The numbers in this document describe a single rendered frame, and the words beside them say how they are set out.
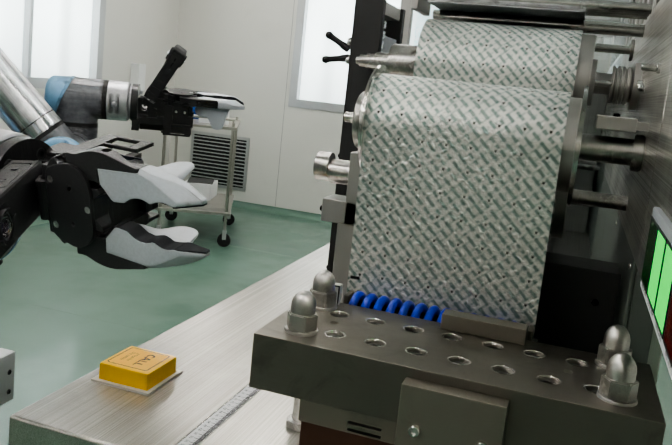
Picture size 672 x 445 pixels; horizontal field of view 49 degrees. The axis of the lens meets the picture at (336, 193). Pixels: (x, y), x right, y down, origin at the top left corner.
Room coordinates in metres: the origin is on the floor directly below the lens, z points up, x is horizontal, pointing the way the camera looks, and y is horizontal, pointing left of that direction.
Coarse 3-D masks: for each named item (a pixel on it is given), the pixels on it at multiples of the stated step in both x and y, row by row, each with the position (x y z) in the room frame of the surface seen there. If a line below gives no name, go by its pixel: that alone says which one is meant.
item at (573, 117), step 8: (576, 104) 0.87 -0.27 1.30; (568, 112) 0.86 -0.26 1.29; (576, 112) 0.86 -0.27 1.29; (568, 120) 0.86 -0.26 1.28; (576, 120) 0.86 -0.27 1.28; (568, 128) 0.85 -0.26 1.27; (576, 128) 0.85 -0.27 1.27; (568, 136) 0.85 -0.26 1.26; (576, 136) 0.85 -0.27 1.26; (568, 144) 0.85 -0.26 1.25; (568, 152) 0.85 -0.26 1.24; (560, 160) 0.85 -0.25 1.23; (568, 160) 0.85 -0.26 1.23; (560, 168) 0.85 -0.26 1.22; (568, 168) 0.85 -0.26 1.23; (560, 176) 0.86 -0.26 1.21; (568, 176) 0.86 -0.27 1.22; (560, 184) 0.87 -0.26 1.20; (568, 184) 0.87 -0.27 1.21
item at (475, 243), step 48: (384, 192) 0.90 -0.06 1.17; (432, 192) 0.89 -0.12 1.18; (480, 192) 0.87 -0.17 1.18; (528, 192) 0.85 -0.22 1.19; (384, 240) 0.90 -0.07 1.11; (432, 240) 0.88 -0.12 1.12; (480, 240) 0.87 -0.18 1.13; (528, 240) 0.85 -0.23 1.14; (384, 288) 0.90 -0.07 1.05; (432, 288) 0.88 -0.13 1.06; (480, 288) 0.87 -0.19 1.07; (528, 288) 0.85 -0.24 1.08
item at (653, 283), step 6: (660, 234) 0.54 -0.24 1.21; (660, 240) 0.54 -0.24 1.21; (660, 246) 0.53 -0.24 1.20; (654, 252) 0.56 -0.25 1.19; (660, 252) 0.53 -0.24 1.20; (654, 258) 0.55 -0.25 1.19; (660, 258) 0.52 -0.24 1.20; (654, 264) 0.55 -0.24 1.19; (660, 264) 0.52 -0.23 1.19; (654, 270) 0.54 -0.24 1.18; (654, 276) 0.54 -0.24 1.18; (654, 282) 0.53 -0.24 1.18; (648, 288) 0.56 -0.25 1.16; (654, 288) 0.52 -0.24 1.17; (648, 294) 0.55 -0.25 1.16; (654, 294) 0.52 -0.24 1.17; (654, 300) 0.51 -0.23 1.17
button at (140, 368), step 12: (132, 348) 0.92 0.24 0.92; (108, 360) 0.88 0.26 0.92; (120, 360) 0.88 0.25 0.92; (132, 360) 0.88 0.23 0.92; (144, 360) 0.89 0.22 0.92; (156, 360) 0.89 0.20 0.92; (168, 360) 0.90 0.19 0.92; (108, 372) 0.87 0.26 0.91; (120, 372) 0.86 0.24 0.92; (132, 372) 0.86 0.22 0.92; (144, 372) 0.85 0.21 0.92; (156, 372) 0.87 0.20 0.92; (168, 372) 0.90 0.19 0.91; (132, 384) 0.85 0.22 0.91; (144, 384) 0.85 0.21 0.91; (156, 384) 0.87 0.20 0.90
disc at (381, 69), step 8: (376, 72) 0.94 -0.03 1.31; (384, 72) 0.98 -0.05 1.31; (368, 80) 0.93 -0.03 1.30; (368, 88) 0.92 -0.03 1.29; (368, 96) 0.92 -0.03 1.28; (360, 112) 0.91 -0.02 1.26; (360, 120) 0.91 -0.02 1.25; (360, 128) 0.91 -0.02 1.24; (360, 136) 0.91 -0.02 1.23; (360, 144) 0.91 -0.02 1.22; (360, 152) 0.91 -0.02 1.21; (360, 160) 0.92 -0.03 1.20
